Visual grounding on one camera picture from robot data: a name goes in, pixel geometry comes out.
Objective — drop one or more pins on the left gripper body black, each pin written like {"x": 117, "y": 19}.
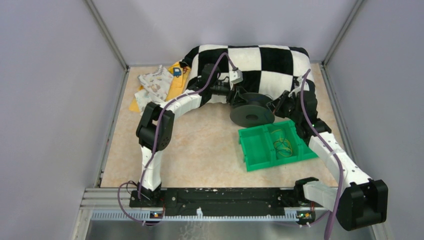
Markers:
{"x": 230, "y": 97}

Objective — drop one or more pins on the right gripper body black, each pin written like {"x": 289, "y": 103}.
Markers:
{"x": 289, "y": 111}

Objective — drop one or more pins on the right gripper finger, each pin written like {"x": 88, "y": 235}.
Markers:
{"x": 283, "y": 97}
{"x": 272, "y": 105}

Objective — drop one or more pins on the dark grey filament spool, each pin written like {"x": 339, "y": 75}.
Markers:
{"x": 254, "y": 112}

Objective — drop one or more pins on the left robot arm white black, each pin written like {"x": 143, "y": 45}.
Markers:
{"x": 154, "y": 131}

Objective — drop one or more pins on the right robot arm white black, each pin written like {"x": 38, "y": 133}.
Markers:
{"x": 359, "y": 200}

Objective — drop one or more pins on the black white checkered blanket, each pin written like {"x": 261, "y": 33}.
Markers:
{"x": 266, "y": 69}

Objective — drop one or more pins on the green three-compartment bin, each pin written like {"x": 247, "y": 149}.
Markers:
{"x": 272, "y": 145}

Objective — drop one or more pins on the yellow cloth with truck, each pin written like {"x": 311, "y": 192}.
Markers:
{"x": 178, "y": 84}

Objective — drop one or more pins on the white patterned cloth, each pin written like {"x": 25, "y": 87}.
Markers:
{"x": 155, "y": 87}

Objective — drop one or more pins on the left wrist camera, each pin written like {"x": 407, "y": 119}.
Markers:
{"x": 235, "y": 76}

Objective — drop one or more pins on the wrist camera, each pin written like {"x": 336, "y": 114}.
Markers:
{"x": 306, "y": 86}
{"x": 235, "y": 76}

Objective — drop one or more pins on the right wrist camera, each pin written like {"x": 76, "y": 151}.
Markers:
{"x": 306, "y": 86}

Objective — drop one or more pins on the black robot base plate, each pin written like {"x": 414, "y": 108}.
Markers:
{"x": 221, "y": 202}

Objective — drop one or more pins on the grey slotted cable duct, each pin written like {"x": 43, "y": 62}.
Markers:
{"x": 199, "y": 216}

